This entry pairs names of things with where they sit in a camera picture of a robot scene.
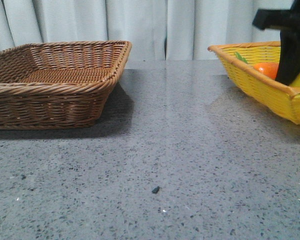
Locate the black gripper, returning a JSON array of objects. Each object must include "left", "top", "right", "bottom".
[{"left": 252, "top": 0, "right": 300, "bottom": 85}]

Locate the small black debris piece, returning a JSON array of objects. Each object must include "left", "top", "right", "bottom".
[{"left": 151, "top": 186, "right": 160, "bottom": 194}]

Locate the brown wicker basket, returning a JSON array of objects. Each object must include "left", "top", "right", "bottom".
[{"left": 0, "top": 40, "right": 132, "bottom": 130}]

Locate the white curtain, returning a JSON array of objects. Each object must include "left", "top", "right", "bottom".
[{"left": 0, "top": 0, "right": 292, "bottom": 61}]

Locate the orange toy carrot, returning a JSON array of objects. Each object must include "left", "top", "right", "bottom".
[{"left": 231, "top": 51, "right": 279, "bottom": 80}]

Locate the yellow woven basket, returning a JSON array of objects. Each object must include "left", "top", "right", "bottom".
[{"left": 208, "top": 41, "right": 300, "bottom": 125}]

